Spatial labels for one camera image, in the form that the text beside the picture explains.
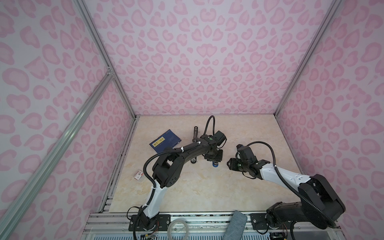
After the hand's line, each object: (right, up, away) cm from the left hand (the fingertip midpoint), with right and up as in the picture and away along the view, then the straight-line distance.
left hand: (220, 157), depth 91 cm
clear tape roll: (-26, -27, -20) cm, 42 cm away
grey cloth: (+4, -29, -22) cm, 37 cm away
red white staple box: (-48, -10, -4) cm, 49 cm away
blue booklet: (-34, +10, +13) cm, 38 cm away
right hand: (+5, -3, -3) cm, 7 cm away
